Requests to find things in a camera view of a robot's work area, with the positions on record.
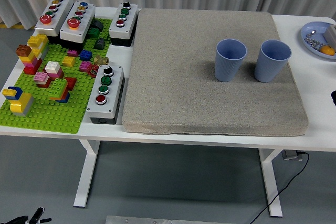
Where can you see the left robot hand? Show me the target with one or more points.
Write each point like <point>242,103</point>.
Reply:
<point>35,217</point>

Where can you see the blue ribbed plastic cup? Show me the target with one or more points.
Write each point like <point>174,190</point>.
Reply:
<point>225,69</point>
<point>267,69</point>

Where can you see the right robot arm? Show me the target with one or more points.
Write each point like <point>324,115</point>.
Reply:
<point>334,99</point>

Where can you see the white table leg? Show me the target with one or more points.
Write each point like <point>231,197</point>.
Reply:
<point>86,176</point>
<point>270,182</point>

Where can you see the green toy brick baseplate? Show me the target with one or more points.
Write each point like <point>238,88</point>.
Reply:
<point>52,119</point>

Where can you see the yellow blue grey brick stack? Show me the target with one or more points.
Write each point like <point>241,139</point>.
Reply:
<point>22,103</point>

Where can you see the green orange blue brick stack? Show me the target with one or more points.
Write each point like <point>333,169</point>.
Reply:
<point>57,87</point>

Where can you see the red toy brick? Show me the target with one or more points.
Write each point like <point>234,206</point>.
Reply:
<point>71,83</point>

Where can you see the pink and red brick stack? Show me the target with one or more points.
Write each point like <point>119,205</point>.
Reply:
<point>42,77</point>

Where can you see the four-button control box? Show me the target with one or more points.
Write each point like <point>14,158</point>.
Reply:
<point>130,22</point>
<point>115,90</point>

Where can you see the white and magenta brick stack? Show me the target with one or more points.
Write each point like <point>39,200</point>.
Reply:
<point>53,68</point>

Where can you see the brown yellow red brick stack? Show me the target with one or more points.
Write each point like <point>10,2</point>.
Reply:
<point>26,58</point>

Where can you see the yellow toy brick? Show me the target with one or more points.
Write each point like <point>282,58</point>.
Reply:
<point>68,61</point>

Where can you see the small magenta toy brick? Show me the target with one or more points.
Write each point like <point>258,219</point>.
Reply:
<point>72,53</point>

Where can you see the blue toy brick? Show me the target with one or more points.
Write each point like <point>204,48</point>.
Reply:
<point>85,55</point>

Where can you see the yellow and white brick stack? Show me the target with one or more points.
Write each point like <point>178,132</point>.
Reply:
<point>38,41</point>

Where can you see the grey sloped toy brick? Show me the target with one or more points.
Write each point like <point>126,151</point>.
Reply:
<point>99,44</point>

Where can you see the dark green toy brick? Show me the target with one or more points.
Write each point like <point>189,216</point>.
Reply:
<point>93,33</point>

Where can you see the five-button control box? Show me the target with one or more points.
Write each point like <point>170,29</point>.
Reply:
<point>63,16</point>
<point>84,24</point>

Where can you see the black curved toy brick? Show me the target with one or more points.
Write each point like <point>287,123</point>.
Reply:
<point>97,25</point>

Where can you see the grey-brown mat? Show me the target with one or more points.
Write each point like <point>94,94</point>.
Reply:
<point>183,77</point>

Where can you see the grey power box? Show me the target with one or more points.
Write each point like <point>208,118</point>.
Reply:
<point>288,155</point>

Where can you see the orange fruit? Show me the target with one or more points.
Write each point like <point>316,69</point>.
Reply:
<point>327,50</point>

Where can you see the blue plate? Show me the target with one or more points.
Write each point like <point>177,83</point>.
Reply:
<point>315,26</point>

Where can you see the grey metal block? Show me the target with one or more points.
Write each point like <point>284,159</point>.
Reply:
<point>330,33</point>

